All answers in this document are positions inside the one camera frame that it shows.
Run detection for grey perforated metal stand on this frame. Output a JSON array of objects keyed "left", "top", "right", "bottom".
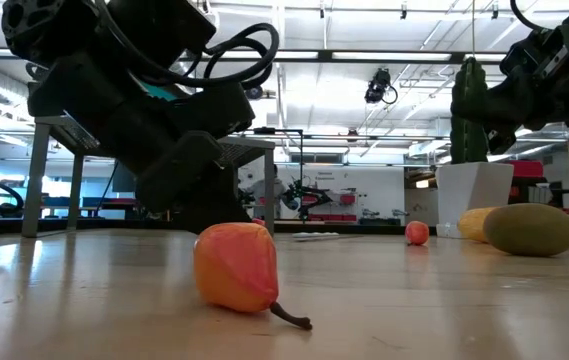
[{"left": 21, "top": 114, "right": 278, "bottom": 239}]

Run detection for overhead frame beam with lights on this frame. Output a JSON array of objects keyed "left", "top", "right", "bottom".
[{"left": 0, "top": 48, "right": 515, "bottom": 64}]

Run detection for white plant pot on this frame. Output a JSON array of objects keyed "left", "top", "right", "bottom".
[{"left": 435, "top": 160, "right": 515, "bottom": 240}]

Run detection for row of red bins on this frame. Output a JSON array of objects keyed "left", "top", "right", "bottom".
[{"left": 308, "top": 213, "right": 358, "bottom": 222}]

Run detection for black background monitor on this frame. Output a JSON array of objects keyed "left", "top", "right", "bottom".
[{"left": 112, "top": 162, "right": 138, "bottom": 194}]

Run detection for black aluminium table frame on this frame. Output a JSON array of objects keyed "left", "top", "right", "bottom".
[{"left": 0, "top": 214, "right": 569, "bottom": 247}]

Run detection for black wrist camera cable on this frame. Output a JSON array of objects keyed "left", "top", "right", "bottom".
[
  {"left": 510, "top": 0, "right": 545, "bottom": 32},
  {"left": 96, "top": 0, "right": 281, "bottom": 90}
]

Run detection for red storage box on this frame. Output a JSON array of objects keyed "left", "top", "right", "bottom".
[{"left": 506, "top": 159, "right": 545, "bottom": 179}]

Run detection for blue white striped stick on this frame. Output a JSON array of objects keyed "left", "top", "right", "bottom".
[{"left": 292, "top": 231, "right": 340, "bottom": 242}]

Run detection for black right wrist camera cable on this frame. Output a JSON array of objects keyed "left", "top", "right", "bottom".
[{"left": 510, "top": 0, "right": 545, "bottom": 32}]

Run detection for blue storage bins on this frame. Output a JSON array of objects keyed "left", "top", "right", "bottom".
[{"left": 42, "top": 196, "right": 81, "bottom": 208}]

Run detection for black left wrist camera cable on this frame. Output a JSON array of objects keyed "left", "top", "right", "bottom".
[{"left": 96, "top": 0, "right": 281, "bottom": 90}]

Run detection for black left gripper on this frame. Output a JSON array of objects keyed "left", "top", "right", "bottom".
[{"left": 28, "top": 52, "right": 256, "bottom": 235}]

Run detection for green cactus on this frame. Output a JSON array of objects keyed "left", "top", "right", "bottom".
[{"left": 450, "top": 56, "right": 490, "bottom": 165}]

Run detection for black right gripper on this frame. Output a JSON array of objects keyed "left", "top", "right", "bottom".
[{"left": 451, "top": 0, "right": 569, "bottom": 156}]

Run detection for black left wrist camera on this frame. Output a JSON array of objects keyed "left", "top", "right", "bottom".
[{"left": 106, "top": 0, "right": 218, "bottom": 56}]

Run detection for person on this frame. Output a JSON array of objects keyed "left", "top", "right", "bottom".
[{"left": 251, "top": 164, "right": 288, "bottom": 221}]

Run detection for black overhead camera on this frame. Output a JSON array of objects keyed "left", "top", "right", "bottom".
[{"left": 363, "top": 67, "right": 399, "bottom": 106}]

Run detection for yellow toy fruit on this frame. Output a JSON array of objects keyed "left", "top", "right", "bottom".
[{"left": 457, "top": 206, "right": 503, "bottom": 245}]

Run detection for green-brown kiwi fruit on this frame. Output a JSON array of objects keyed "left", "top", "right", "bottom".
[{"left": 482, "top": 202, "right": 569, "bottom": 258}]

